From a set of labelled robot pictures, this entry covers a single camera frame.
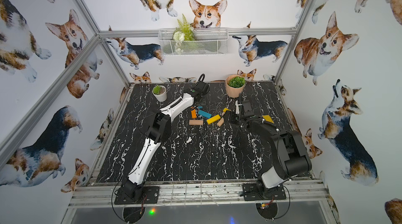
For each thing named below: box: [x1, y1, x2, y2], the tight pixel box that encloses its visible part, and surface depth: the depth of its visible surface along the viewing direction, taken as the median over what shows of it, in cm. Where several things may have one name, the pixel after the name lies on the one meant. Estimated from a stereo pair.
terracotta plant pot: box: [225, 74, 246, 98], surface depth 108 cm
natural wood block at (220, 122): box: [216, 117, 225, 127], surface depth 101 cm
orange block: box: [191, 109, 197, 119], surface depth 105 cm
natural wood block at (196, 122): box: [188, 119, 204, 126], surface depth 102 cm
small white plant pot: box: [152, 84, 167, 103], surface depth 108 cm
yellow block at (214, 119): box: [206, 114, 221, 126], surface depth 103 cm
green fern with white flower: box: [172, 13, 196, 42], surface depth 84 cm
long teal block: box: [197, 109, 212, 119], surface depth 105 cm
